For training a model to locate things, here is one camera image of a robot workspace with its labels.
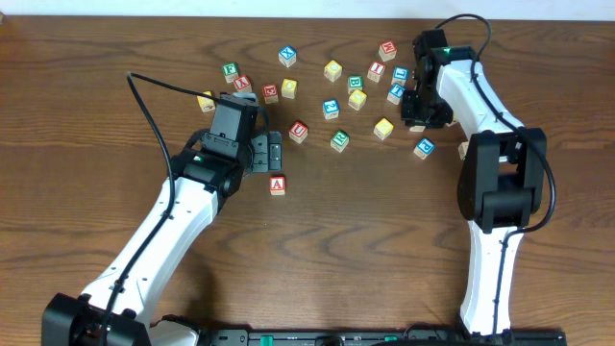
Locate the red A block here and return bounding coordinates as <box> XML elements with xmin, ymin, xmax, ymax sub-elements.
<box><xmin>269</xmin><ymin>176</ymin><xmax>285</xmax><ymax>195</ymax></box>

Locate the red i block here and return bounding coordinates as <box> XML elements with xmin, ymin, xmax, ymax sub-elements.
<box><xmin>409</xmin><ymin>126</ymin><xmax>426</xmax><ymax>133</ymax></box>
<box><xmin>367</xmin><ymin>62</ymin><xmax>385</xmax><ymax>83</ymax></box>

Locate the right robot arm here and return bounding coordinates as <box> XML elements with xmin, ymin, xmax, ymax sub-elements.
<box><xmin>401</xmin><ymin>29</ymin><xmax>553</xmax><ymax>338</ymax></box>

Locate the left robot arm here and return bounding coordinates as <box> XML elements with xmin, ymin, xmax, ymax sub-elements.
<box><xmin>41</xmin><ymin>92</ymin><xmax>280</xmax><ymax>345</ymax></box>

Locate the blue T block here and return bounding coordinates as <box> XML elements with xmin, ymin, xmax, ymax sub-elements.
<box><xmin>387</xmin><ymin>84</ymin><xmax>406</xmax><ymax>105</ymax></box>

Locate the yellow block far left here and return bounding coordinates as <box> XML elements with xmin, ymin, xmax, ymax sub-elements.
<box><xmin>197</xmin><ymin>90</ymin><xmax>216</xmax><ymax>112</ymax></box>

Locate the blue P block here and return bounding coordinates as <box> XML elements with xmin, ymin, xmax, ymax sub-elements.
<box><xmin>413</xmin><ymin>137</ymin><xmax>435</xmax><ymax>160</ymax></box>

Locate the blue L block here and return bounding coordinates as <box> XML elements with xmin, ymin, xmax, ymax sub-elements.
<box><xmin>391</xmin><ymin>66</ymin><xmax>409</xmax><ymax>87</ymax></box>

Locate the yellow S block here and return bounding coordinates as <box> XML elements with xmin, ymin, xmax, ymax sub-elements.
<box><xmin>374</xmin><ymin>117</ymin><xmax>394</xmax><ymax>140</ymax></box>

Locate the red X block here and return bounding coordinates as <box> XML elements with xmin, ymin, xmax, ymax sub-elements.
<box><xmin>233</xmin><ymin>75</ymin><xmax>253</xmax><ymax>93</ymax></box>

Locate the plain L 7 block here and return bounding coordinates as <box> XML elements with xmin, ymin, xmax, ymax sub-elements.
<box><xmin>457</xmin><ymin>141</ymin><xmax>469</xmax><ymax>161</ymax></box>

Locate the red block beside yellow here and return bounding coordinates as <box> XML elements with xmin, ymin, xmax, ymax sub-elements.
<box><xmin>262</xmin><ymin>84</ymin><xmax>279</xmax><ymax>104</ymax></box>

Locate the green F block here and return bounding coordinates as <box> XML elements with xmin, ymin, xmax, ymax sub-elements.
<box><xmin>222</xmin><ymin>62</ymin><xmax>239</xmax><ymax>84</ymax></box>

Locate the red M block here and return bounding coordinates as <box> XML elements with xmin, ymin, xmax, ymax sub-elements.
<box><xmin>379</xmin><ymin>40</ymin><xmax>398</xmax><ymax>62</ymax></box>

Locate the red U block centre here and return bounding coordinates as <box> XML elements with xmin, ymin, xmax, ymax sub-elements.
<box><xmin>288</xmin><ymin>121</ymin><xmax>308</xmax><ymax>144</ymax></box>

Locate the yellow O block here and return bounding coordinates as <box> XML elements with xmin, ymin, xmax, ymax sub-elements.
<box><xmin>349</xmin><ymin>89</ymin><xmax>367</xmax><ymax>111</ymax></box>

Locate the green B block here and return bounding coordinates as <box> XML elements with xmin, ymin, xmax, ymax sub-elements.
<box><xmin>347</xmin><ymin>75</ymin><xmax>364</xmax><ymax>94</ymax></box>

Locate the yellow block upper left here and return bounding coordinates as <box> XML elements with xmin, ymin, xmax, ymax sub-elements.
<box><xmin>281</xmin><ymin>79</ymin><xmax>298</xmax><ymax>99</ymax></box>

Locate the green R block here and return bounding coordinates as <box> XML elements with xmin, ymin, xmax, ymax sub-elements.
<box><xmin>330</xmin><ymin>130</ymin><xmax>350</xmax><ymax>153</ymax></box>

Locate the blue 2 block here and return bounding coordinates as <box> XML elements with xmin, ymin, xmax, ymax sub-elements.
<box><xmin>323</xmin><ymin>99</ymin><xmax>340</xmax><ymax>120</ymax></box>

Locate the blue X block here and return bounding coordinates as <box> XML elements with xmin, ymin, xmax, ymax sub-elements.
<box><xmin>278</xmin><ymin>45</ymin><xmax>297</xmax><ymax>67</ymax></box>

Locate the yellow block upper centre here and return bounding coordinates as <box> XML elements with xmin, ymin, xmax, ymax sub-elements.
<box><xmin>324</xmin><ymin>60</ymin><xmax>343</xmax><ymax>82</ymax></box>

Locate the right black cable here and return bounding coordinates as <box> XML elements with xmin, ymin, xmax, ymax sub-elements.
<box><xmin>431</xmin><ymin>12</ymin><xmax>558</xmax><ymax>337</ymax></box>

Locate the black cable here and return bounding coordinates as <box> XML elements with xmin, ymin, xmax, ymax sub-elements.
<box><xmin>95</xmin><ymin>71</ymin><xmax>270</xmax><ymax>346</ymax></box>
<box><xmin>431</xmin><ymin>12</ymin><xmax>558</xmax><ymax>337</ymax></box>

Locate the left black cable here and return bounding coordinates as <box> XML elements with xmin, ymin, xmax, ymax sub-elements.
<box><xmin>95</xmin><ymin>71</ymin><xmax>270</xmax><ymax>346</ymax></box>

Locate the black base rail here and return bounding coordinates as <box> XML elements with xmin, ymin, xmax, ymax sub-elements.
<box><xmin>196</xmin><ymin>327</ymin><xmax>568</xmax><ymax>346</ymax></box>

